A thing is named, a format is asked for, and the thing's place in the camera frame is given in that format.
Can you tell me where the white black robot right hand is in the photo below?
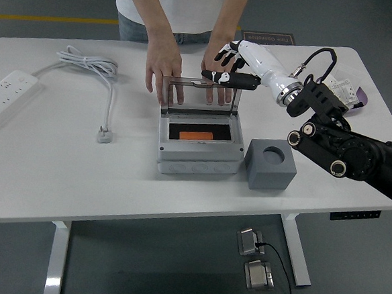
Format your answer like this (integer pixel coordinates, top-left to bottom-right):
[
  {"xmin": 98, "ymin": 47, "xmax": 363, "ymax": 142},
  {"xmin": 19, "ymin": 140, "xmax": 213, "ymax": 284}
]
[{"xmin": 199, "ymin": 36, "xmax": 307, "ymax": 103}]

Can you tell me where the person's left hand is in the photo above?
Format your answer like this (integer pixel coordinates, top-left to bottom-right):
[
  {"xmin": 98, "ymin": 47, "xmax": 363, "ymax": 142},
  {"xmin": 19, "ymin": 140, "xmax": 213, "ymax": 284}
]
[{"xmin": 198, "ymin": 38, "xmax": 240, "ymax": 107}]

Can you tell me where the person's right hand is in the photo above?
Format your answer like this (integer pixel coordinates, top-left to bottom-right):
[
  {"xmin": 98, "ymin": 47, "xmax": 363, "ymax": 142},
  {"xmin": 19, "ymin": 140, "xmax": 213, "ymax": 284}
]
[{"xmin": 142, "ymin": 38, "xmax": 188, "ymax": 107}]

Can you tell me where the smoky transparent box lid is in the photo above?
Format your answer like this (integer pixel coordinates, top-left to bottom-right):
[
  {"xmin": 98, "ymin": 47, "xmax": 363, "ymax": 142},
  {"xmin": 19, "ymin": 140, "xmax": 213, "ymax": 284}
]
[{"xmin": 160, "ymin": 74, "xmax": 244, "ymax": 116}]

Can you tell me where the orange cylinder battery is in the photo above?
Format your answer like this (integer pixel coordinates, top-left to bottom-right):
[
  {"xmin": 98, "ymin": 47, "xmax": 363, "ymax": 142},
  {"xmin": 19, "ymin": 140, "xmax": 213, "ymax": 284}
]
[{"xmin": 179, "ymin": 129, "xmax": 215, "ymax": 143}]

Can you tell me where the grey plastic junction box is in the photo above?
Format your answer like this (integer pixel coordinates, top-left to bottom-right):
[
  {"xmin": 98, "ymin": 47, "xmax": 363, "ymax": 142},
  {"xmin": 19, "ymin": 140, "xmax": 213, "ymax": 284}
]
[{"xmin": 155, "ymin": 109, "xmax": 248, "ymax": 181}]

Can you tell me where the silver floor socket box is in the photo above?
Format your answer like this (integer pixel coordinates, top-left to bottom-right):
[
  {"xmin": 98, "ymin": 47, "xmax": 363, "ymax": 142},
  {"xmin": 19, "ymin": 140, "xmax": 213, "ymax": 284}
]
[
  {"xmin": 235, "ymin": 226, "xmax": 268, "ymax": 259},
  {"xmin": 242, "ymin": 259, "xmax": 277, "ymax": 293}
]

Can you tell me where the dark floor sign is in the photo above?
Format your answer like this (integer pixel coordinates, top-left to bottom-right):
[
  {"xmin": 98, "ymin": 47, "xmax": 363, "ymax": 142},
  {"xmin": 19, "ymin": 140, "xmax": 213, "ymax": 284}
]
[{"xmin": 240, "ymin": 30, "xmax": 297, "ymax": 48}]

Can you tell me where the person's torso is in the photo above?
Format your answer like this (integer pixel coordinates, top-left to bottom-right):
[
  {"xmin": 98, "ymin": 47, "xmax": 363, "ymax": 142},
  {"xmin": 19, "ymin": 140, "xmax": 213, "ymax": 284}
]
[{"xmin": 111, "ymin": 0, "xmax": 252, "ymax": 50}]

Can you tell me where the clear plastic bag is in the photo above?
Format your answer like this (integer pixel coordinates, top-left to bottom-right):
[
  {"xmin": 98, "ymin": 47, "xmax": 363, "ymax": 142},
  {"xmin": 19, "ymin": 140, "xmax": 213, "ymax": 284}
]
[{"xmin": 333, "ymin": 61, "xmax": 366, "ymax": 89}]

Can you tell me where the white power plug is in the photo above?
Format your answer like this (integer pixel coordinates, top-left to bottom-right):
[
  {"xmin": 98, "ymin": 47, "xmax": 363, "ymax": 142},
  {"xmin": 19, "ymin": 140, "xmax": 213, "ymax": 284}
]
[{"xmin": 97, "ymin": 124, "xmax": 115, "ymax": 145}]

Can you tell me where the grey cube holder block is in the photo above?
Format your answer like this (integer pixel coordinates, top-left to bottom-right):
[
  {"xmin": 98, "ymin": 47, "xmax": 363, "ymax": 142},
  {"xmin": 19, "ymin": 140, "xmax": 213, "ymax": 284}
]
[{"xmin": 242, "ymin": 136, "xmax": 300, "ymax": 194}]

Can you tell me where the white power strip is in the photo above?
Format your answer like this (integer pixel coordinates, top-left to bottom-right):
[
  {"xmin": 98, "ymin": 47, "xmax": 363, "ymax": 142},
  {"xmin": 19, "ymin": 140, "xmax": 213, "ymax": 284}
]
[{"xmin": 0, "ymin": 68, "xmax": 44, "ymax": 143}]

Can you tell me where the black table control panel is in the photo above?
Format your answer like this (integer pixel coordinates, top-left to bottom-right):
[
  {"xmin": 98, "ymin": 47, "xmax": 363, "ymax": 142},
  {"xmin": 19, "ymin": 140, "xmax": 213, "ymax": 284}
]
[{"xmin": 328, "ymin": 207, "xmax": 382, "ymax": 224}]

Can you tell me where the white table leg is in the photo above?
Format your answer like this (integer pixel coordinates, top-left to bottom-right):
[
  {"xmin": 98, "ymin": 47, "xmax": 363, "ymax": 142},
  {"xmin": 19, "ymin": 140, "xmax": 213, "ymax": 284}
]
[
  {"xmin": 275, "ymin": 213, "xmax": 316, "ymax": 289},
  {"xmin": 42, "ymin": 219, "xmax": 73, "ymax": 294}
]

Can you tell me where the white power cord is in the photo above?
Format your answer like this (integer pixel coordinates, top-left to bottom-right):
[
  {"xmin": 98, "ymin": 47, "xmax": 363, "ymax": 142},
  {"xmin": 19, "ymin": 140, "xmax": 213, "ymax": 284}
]
[{"xmin": 29, "ymin": 42, "xmax": 121, "ymax": 132}]

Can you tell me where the black floor cable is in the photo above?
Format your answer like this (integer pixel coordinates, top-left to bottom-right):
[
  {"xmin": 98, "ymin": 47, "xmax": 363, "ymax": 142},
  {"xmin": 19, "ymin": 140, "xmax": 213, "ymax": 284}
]
[{"xmin": 252, "ymin": 242, "xmax": 297, "ymax": 294}]

